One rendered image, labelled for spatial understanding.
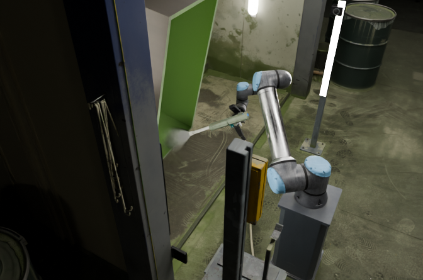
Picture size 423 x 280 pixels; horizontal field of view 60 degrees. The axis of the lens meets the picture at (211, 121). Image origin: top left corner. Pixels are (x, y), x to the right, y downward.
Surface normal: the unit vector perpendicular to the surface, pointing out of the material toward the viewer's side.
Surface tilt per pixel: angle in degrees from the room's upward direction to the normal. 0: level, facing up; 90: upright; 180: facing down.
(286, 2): 90
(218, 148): 0
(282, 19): 90
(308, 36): 90
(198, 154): 0
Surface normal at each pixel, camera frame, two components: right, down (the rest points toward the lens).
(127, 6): 0.88, 0.29
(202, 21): -0.45, 0.52
